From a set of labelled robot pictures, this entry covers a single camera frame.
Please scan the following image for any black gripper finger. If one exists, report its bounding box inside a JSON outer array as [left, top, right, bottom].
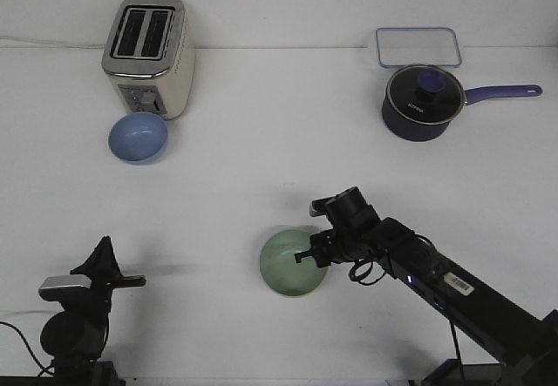
[[107, 238, 122, 276], [70, 236, 109, 275], [295, 250, 313, 263]]

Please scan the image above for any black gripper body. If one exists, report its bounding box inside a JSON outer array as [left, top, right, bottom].
[[60, 275, 146, 312], [310, 187, 383, 267]]

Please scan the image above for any green bowl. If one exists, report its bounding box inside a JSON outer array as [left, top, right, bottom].
[[259, 228, 328, 297]]

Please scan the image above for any blue bowl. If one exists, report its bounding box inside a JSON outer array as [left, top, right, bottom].
[[107, 112, 168, 165]]

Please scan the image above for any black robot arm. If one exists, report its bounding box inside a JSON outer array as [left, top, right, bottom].
[[38, 236, 146, 385], [295, 186, 557, 385]]

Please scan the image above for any glass pot lid purple knob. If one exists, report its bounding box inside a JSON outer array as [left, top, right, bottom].
[[386, 64, 465, 125]]

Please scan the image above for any clear container lid blue rim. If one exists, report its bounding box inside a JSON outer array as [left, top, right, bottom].
[[375, 27, 462, 69]]

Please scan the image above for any cream and steel toaster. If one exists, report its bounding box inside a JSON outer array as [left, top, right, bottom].
[[101, 0, 195, 120]]

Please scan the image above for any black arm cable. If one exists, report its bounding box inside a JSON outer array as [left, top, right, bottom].
[[347, 258, 466, 386], [0, 321, 56, 378]]

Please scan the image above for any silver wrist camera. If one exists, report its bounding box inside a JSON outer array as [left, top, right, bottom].
[[309, 196, 336, 218], [38, 274, 92, 301]]

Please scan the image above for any purple saucepan with handle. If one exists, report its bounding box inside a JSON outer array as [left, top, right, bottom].
[[381, 85, 543, 142]]

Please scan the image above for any white toaster power cord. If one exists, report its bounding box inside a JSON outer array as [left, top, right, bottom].
[[0, 34, 108, 50]]

